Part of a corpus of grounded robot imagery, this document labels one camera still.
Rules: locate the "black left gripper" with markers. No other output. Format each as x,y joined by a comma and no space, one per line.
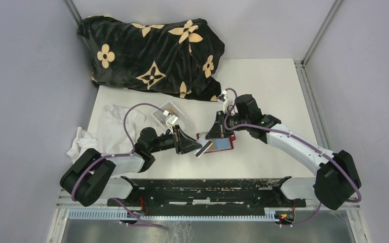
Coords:
187,144

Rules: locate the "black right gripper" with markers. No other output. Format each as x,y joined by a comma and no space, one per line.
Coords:
219,127

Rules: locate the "red leather card holder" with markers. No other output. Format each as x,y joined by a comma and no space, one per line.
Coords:
221,144

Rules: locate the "white striped credit card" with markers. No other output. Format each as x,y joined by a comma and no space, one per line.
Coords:
205,147

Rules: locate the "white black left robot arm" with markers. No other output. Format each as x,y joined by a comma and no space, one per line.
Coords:
96,176

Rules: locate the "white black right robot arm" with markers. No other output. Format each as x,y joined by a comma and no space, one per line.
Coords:
308,154

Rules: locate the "stack of cards in box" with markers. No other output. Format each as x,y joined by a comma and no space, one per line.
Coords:
169,111

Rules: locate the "white plastic card box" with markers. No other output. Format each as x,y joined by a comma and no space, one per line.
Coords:
158,117

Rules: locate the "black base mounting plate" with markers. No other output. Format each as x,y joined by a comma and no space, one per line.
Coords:
209,197

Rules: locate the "white crumpled cloth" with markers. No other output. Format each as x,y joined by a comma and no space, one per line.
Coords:
112,135

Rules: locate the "black floral blanket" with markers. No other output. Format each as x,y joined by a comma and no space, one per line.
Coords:
176,59

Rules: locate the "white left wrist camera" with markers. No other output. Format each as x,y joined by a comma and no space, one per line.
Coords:
171,121

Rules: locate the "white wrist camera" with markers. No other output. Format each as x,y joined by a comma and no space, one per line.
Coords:
224,100
171,121

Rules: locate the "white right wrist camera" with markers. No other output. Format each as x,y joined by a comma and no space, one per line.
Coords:
224,100

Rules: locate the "aluminium frame rail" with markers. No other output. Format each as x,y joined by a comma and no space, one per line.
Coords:
310,97

